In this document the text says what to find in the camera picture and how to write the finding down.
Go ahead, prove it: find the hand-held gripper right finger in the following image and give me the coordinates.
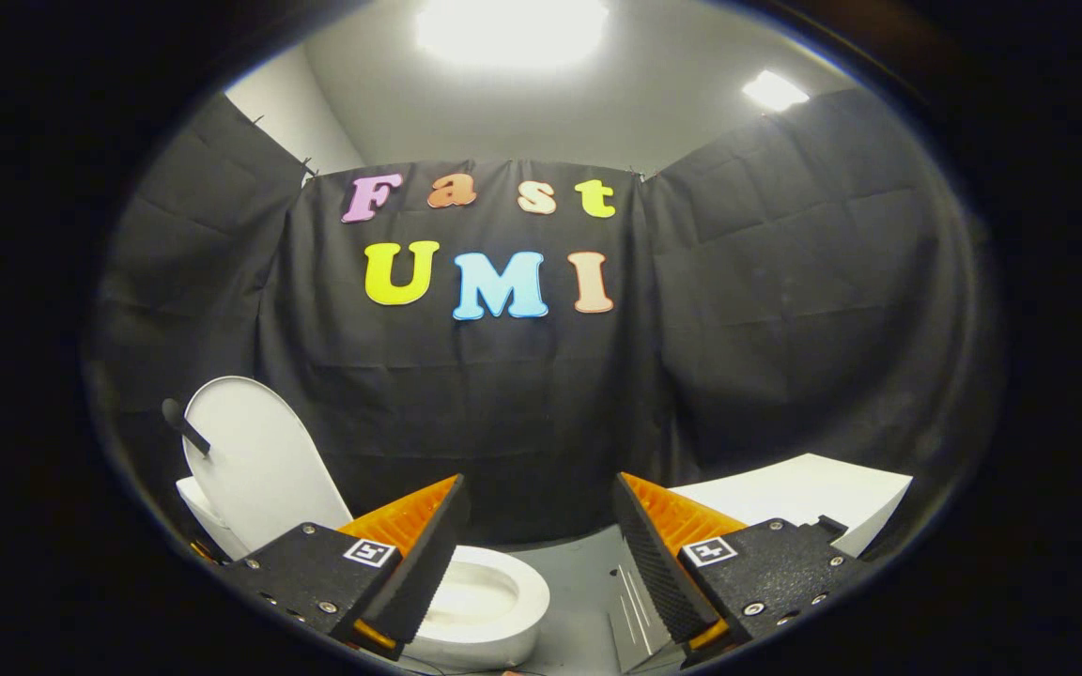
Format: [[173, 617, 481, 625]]
[[613, 472, 871, 668]]

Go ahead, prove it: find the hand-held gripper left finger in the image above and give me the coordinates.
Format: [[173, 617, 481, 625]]
[[222, 474, 469, 661]]

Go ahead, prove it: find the white toilet bowl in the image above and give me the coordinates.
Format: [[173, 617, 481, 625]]
[[404, 545, 551, 671]]

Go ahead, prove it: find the grey cabinet with white top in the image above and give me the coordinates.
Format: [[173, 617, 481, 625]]
[[608, 453, 914, 673]]

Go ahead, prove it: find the black backdrop cloth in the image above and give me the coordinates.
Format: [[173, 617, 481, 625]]
[[81, 87, 1003, 547]]

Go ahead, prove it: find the small ceiling light panel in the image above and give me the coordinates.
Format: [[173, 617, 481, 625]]
[[742, 69, 811, 113]]

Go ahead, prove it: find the large ceiling light panel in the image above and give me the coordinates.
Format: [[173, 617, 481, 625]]
[[413, 0, 611, 72]]

